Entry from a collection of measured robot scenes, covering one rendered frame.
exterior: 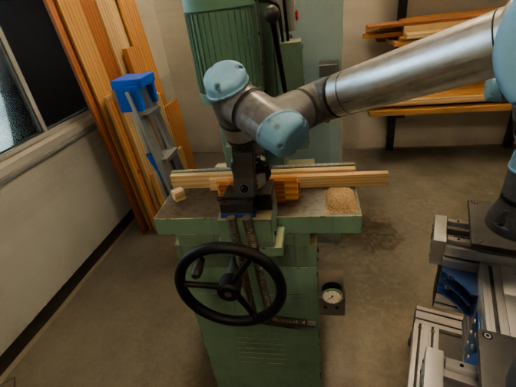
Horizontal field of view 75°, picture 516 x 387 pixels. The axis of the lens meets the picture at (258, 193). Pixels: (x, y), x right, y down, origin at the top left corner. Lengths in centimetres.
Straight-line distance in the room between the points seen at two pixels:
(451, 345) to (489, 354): 78
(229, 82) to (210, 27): 32
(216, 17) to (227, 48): 7
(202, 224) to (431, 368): 65
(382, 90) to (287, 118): 14
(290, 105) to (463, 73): 24
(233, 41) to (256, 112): 35
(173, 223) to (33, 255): 125
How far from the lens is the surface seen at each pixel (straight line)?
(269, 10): 79
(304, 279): 109
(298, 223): 94
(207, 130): 362
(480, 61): 49
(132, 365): 188
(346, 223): 95
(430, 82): 51
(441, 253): 113
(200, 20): 88
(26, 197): 211
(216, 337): 138
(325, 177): 104
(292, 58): 111
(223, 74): 58
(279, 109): 54
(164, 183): 187
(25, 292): 217
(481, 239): 106
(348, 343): 176
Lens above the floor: 144
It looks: 31 degrees down
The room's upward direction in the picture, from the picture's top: 8 degrees counter-clockwise
